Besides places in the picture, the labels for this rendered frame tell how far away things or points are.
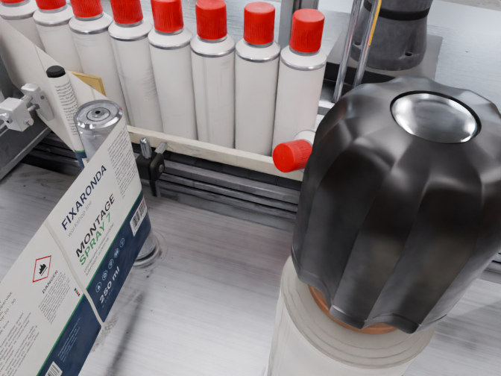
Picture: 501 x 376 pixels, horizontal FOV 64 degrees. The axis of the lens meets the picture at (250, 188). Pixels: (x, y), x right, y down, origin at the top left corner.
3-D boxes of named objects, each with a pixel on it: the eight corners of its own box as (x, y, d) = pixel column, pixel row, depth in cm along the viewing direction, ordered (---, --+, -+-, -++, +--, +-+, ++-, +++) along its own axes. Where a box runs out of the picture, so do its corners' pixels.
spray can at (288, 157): (398, 145, 55) (309, 171, 41) (367, 160, 59) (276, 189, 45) (382, 111, 56) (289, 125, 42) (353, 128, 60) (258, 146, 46)
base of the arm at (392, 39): (335, 60, 76) (346, 6, 69) (354, 26, 86) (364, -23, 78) (417, 77, 72) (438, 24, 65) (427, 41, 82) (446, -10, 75)
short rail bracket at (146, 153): (143, 210, 56) (126, 143, 47) (162, 179, 60) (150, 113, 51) (165, 215, 55) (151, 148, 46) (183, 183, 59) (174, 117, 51)
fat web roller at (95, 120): (110, 260, 44) (54, 123, 30) (130, 229, 47) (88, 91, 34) (148, 271, 43) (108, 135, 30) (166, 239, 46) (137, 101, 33)
